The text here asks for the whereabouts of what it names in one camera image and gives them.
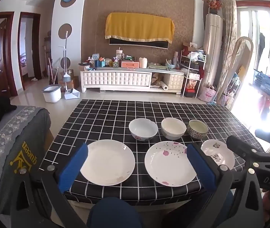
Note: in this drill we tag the small grey patterned plate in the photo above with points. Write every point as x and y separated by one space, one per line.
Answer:
217 152

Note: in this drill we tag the white mop bucket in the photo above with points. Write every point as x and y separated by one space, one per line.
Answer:
51 94

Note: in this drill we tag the pink floral white plate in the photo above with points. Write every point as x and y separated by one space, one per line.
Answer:
165 163

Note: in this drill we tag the brown cardboard box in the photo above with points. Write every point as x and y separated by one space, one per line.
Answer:
71 83

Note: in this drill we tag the white tufted television cabinet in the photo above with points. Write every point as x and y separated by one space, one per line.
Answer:
115 79

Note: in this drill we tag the vase with red flowers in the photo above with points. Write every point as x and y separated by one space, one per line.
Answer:
214 6

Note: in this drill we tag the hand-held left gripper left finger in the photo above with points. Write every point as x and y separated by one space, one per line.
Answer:
74 167

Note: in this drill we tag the person's left leg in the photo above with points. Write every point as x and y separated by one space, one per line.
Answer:
113 213

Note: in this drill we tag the black television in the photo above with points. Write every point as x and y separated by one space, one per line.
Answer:
158 44

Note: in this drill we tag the pink storage box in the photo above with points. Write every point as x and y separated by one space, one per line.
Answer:
130 64

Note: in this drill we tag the plain white bowl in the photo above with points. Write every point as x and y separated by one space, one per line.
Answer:
173 127

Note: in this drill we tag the blue patterned bowl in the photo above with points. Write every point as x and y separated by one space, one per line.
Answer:
198 130

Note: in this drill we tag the arched floor mirror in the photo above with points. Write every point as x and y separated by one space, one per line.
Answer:
236 52

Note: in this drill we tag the white paper roll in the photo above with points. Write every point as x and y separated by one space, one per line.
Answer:
164 85

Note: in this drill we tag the plain white plate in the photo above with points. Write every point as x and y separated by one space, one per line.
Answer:
108 162

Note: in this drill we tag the beige patterned curtain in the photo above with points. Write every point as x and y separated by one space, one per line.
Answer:
228 40

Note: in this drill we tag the dark red door frame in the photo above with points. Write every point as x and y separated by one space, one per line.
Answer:
37 47

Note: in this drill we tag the blue plastic basket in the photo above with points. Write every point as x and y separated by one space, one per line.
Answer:
264 83

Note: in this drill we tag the grey embroidered sofa cover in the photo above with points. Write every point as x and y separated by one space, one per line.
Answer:
4 147

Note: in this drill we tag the pink bag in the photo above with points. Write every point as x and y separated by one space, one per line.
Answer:
207 94

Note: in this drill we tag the yellow television cover cloth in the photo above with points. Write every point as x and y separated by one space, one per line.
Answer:
138 26

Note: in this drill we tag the white metal storage rack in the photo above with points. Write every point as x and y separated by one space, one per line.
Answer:
193 76

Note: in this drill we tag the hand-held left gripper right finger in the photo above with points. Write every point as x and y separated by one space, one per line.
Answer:
200 168

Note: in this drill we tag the black checked tablecloth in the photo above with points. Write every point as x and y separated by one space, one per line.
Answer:
106 118

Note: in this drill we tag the brown round wall decor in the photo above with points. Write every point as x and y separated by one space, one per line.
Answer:
62 64
65 30

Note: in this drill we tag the white standing air conditioner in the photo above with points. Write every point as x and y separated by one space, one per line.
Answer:
212 52

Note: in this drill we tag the white bowl with red flower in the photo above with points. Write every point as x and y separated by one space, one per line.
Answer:
142 129

